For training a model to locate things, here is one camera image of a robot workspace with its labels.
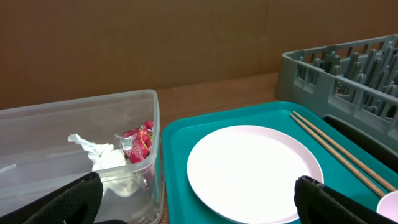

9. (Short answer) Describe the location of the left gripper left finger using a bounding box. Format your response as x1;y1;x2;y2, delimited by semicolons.
0;172;128;224

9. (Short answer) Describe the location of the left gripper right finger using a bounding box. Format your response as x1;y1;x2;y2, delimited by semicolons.
294;175;397;224

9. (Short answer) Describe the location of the white napkin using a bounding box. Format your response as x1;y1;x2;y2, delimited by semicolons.
68;134;139;197

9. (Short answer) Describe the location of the pink bowl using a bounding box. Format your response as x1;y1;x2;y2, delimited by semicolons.
376;191;398;222

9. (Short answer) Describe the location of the red foil wrapper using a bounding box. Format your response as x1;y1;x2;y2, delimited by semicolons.
115;121;154;164

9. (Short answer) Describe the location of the grey dishwasher rack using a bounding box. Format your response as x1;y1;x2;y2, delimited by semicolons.
275;34;398;174

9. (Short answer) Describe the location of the teal serving tray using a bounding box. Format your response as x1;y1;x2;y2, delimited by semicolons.
162;101;397;224

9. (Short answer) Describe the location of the wooden chopstick left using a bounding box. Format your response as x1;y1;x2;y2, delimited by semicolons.
290;114;386;198

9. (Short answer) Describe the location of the wooden chopstick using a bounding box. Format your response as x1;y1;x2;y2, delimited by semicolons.
291;111;397;192
290;114;386;198

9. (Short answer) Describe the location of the white round plate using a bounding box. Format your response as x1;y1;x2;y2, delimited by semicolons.
187;125;324;223

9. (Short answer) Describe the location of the wooden chopstick right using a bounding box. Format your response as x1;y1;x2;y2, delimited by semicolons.
291;111;397;192

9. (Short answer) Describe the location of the clear plastic bin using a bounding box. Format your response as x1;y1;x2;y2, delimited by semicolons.
1;90;164;223

